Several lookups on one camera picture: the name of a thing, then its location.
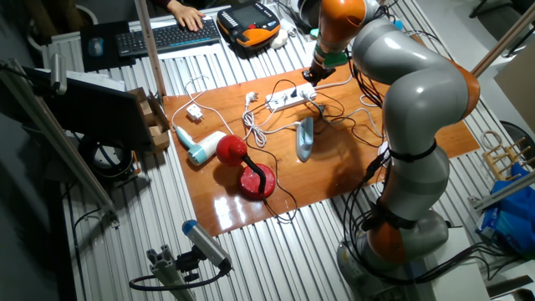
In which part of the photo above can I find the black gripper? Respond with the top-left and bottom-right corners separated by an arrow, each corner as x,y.
301,63 -> 337,89

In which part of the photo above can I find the white power strip cord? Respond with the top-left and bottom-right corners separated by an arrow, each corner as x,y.
299,74 -> 385,139

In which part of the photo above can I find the black lamp cord with plug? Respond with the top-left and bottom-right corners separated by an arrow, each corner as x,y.
244,79 -> 298,224

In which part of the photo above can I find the braided cord with white plug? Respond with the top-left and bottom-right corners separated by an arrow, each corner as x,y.
241,91 -> 302,150

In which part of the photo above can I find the white power strip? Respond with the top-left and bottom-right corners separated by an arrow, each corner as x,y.
265,82 -> 318,112

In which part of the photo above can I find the white square plug adapter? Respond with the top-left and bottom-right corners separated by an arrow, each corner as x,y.
186,103 -> 205,122

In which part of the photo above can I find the person's bare hand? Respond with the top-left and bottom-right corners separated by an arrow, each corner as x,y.
166,0 -> 206,33

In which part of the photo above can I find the white rounded lump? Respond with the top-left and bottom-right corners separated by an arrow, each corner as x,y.
269,28 -> 289,50

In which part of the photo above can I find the light blue travel iron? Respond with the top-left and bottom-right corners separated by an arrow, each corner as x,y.
294,115 -> 315,163

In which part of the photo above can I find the black filament spool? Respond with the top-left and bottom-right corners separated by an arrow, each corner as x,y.
297,0 -> 323,29

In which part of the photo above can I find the black orange teach pendant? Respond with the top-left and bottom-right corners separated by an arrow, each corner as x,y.
216,1 -> 282,49

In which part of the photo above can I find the orange wooden board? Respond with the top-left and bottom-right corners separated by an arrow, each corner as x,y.
162,43 -> 482,238

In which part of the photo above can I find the red desk lamp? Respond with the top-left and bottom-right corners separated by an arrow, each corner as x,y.
215,134 -> 278,201

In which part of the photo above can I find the white blue hair dryer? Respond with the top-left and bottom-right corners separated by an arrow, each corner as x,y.
173,124 -> 227,166

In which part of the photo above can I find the black keyboard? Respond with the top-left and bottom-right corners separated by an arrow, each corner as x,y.
115,18 -> 222,59

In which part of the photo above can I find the brown cardboard sheet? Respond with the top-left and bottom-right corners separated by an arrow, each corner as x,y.
493,39 -> 535,135

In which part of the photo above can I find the wooden peg rack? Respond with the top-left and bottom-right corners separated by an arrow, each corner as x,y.
481,136 -> 535,181

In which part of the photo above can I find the black mouse pad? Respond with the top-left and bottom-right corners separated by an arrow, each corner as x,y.
79,20 -> 137,73

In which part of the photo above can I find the black monitor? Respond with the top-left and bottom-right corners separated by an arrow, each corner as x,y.
23,66 -> 155,152

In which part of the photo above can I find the black office chair base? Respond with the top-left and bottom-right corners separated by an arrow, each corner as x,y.
468,0 -> 535,59

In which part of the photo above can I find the grey computer mouse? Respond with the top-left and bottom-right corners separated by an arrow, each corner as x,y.
87,36 -> 104,58

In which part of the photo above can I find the short aluminium profile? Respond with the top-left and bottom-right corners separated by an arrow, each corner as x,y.
145,244 -> 197,301

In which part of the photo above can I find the blue plastic bag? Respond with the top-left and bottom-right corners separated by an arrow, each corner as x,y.
476,161 -> 535,256

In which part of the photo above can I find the grey cylindrical webcam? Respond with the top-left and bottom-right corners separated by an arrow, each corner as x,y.
49,53 -> 68,95

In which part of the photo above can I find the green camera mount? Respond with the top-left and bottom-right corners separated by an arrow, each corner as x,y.
321,49 -> 350,69

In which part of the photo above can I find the thin black cord with switch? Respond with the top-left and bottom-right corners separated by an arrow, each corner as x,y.
307,89 -> 386,149

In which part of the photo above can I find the light wooden post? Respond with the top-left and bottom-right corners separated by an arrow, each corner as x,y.
134,0 -> 167,99
471,2 -> 535,79

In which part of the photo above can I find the beige rope ring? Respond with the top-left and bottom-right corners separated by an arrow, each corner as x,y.
480,130 -> 505,151

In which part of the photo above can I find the grey camera with blue tip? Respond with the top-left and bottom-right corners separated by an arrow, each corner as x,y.
181,219 -> 233,272

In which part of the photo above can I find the black cable reel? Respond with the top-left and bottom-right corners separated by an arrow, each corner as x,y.
78,133 -> 141,183

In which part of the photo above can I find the black camera bracket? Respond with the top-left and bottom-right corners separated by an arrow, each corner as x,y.
175,246 -> 202,283

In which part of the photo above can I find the aluminium frame beam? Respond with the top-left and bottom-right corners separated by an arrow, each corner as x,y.
467,169 -> 535,212
0,58 -> 120,227

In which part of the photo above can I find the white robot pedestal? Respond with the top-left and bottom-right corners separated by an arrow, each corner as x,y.
424,227 -> 490,301

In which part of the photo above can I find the black camera cable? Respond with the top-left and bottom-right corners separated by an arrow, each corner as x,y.
128,267 -> 230,292

